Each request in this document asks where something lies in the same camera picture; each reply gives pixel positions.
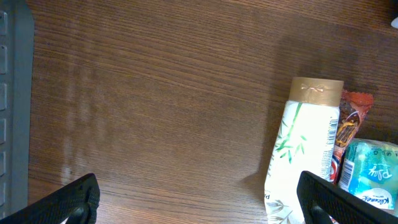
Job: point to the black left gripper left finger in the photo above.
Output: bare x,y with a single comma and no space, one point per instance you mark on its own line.
76,202

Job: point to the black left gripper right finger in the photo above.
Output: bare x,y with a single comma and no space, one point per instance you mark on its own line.
322,202

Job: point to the grey plastic mesh basket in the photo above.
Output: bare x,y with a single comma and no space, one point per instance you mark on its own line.
17,54

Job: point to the teal Kleenex tissue pack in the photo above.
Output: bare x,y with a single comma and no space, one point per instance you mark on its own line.
369,173

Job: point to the white cream tube gold cap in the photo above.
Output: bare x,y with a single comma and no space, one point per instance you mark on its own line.
305,141

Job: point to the red chocolate bar wrapper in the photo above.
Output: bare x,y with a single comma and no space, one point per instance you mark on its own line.
354,107

